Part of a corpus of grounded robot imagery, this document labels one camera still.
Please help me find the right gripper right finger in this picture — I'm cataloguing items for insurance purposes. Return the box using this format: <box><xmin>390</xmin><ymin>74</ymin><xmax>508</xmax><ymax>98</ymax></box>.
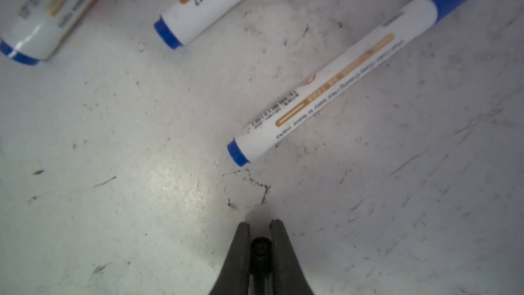
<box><xmin>270</xmin><ymin>219</ymin><xmax>314</xmax><ymax>295</ymax></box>

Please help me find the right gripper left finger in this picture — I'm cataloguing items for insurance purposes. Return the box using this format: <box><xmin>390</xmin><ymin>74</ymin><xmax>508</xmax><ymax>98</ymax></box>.
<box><xmin>210</xmin><ymin>222</ymin><xmax>251</xmax><ymax>295</ymax></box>

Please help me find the white pen blue end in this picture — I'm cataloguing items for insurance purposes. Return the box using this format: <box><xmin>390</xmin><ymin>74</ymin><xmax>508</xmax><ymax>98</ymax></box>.
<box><xmin>227</xmin><ymin>0</ymin><xmax>467</xmax><ymax>167</ymax></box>

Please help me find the white pen with blue cap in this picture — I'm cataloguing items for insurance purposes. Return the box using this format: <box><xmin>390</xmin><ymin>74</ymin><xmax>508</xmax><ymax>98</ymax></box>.
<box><xmin>1</xmin><ymin>0</ymin><xmax>97</xmax><ymax>66</ymax></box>

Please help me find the black pen cap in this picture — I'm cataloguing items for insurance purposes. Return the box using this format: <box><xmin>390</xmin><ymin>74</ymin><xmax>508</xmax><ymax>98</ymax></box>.
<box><xmin>250</xmin><ymin>237</ymin><xmax>273</xmax><ymax>295</ymax></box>

